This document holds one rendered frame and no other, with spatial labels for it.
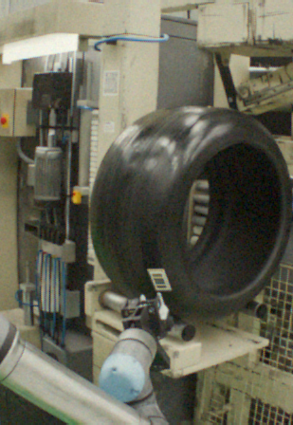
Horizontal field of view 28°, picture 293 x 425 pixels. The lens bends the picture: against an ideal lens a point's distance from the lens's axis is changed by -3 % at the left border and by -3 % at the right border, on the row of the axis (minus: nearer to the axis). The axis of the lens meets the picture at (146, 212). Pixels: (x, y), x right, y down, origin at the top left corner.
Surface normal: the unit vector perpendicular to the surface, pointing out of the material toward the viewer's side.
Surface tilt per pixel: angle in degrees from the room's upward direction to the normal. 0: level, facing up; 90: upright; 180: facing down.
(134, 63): 90
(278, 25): 90
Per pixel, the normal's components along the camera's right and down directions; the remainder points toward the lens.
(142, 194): -0.54, -0.15
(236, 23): -0.77, 0.07
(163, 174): -0.07, -0.20
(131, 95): 0.63, 0.15
